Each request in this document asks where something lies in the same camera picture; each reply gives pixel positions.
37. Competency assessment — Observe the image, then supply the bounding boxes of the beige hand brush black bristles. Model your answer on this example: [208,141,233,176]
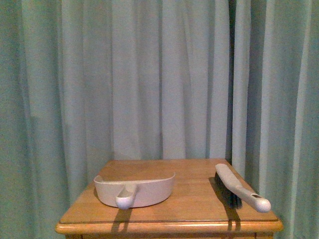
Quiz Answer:
[215,163,271,213]

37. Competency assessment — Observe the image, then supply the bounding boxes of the beige plastic dustpan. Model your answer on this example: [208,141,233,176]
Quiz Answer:
[94,173,176,210]

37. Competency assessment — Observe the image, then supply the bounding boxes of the green curtain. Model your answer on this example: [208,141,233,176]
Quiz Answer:
[0,0,319,239]

